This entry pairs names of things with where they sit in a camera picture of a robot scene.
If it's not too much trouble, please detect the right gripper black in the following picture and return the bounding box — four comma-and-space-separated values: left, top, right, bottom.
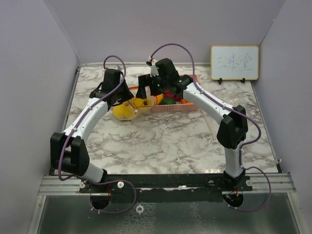
136, 73, 168, 100

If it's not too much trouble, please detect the pink plastic basket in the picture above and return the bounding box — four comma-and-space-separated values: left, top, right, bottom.
150, 74, 200, 113

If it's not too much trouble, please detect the clear bag red zipper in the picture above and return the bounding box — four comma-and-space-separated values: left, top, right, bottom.
112, 88, 163, 120

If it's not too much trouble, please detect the orange green mango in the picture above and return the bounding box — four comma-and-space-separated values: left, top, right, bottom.
154, 94, 164, 105

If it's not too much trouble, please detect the small whiteboard wooden frame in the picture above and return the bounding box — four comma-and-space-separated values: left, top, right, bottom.
211, 45, 259, 81

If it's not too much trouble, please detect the yellow bell pepper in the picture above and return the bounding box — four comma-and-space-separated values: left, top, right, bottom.
134, 98, 153, 109

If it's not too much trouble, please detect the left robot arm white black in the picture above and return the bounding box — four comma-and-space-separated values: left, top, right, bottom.
50, 69, 133, 193

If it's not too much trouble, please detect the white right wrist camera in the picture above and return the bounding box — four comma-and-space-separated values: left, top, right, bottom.
146, 58, 159, 77

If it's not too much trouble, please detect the yellow orange fruit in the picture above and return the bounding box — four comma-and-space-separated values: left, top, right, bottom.
113, 102, 135, 120

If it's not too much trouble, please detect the green lime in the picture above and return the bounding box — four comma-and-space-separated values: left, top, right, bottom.
159, 98, 176, 105

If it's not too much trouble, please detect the clear bag white zipper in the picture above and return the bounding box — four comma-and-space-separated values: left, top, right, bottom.
200, 94, 234, 125

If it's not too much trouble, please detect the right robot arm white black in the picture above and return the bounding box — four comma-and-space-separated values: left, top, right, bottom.
136, 58, 248, 191

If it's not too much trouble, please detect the orange persimmon green leaf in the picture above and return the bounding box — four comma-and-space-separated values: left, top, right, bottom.
181, 99, 192, 104

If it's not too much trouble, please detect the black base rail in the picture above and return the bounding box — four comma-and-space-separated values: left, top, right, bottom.
80, 174, 253, 204

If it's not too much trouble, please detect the dark red fruit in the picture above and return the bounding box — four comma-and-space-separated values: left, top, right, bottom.
164, 91, 177, 98

